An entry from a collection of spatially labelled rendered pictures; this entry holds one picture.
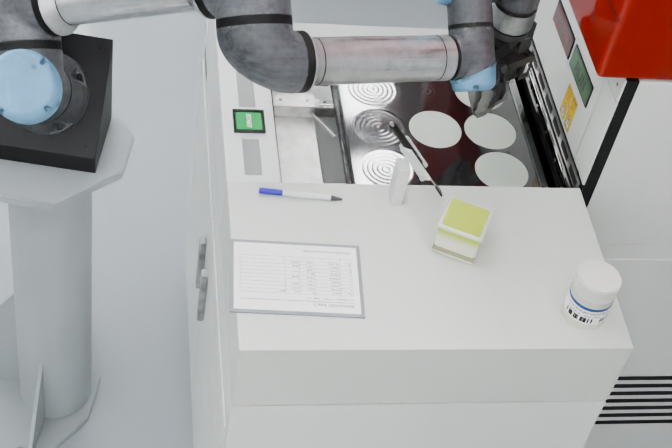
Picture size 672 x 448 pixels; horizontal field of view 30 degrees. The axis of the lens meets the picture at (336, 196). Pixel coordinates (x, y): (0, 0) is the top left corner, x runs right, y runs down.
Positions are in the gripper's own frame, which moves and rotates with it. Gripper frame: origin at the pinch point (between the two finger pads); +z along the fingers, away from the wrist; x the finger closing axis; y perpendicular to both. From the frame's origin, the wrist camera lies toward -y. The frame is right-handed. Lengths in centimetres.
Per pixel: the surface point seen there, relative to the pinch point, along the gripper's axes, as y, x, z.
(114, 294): -38, 62, 97
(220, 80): -36.4, 29.6, 1.3
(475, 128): 3.8, 1.8, 7.2
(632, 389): 31, -39, 62
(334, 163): -20.2, 12.8, 15.2
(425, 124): -4.3, 7.2, 7.2
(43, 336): -69, 37, 65
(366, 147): -18.2, 7.4, 7.2
